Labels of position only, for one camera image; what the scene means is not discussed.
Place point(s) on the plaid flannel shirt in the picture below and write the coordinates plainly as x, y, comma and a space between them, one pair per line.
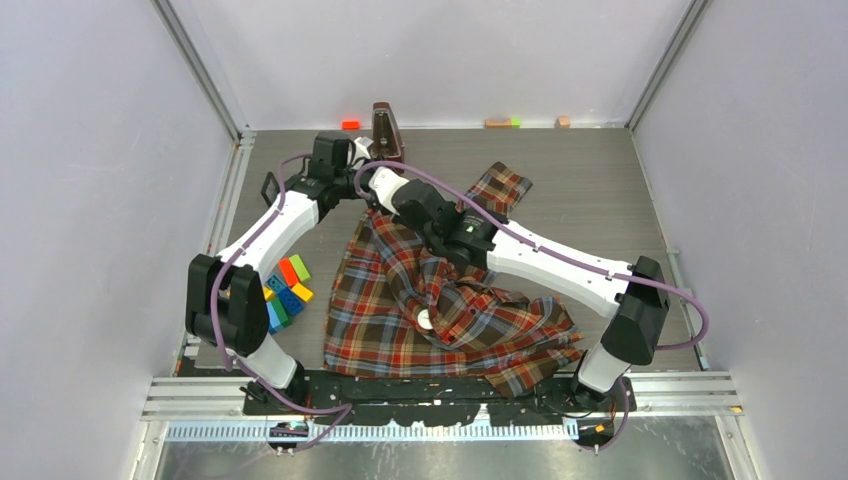
387, 276

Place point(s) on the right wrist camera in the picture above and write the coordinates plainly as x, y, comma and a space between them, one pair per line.
384, 184

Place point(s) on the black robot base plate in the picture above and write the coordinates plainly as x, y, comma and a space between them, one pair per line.
448, 401

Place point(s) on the pile of toy bricks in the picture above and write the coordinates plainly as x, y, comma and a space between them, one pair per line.
285, 293

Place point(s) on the orange block at wall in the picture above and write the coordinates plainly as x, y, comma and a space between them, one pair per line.
350, 124

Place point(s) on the black case silver brooch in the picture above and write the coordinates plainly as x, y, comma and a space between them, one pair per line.
270, 189

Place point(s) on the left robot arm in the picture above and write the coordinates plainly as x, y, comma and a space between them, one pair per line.
225, 304

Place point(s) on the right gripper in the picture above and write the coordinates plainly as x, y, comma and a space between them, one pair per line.
399, 219

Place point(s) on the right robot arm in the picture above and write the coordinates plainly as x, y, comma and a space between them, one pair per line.
470, 234

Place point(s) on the wooden metronome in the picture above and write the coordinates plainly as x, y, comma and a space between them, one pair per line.
387, 140

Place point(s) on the tan and green block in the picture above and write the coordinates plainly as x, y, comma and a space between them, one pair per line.
495, 123

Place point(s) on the white round brooch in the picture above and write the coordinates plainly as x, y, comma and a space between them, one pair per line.
423, 320

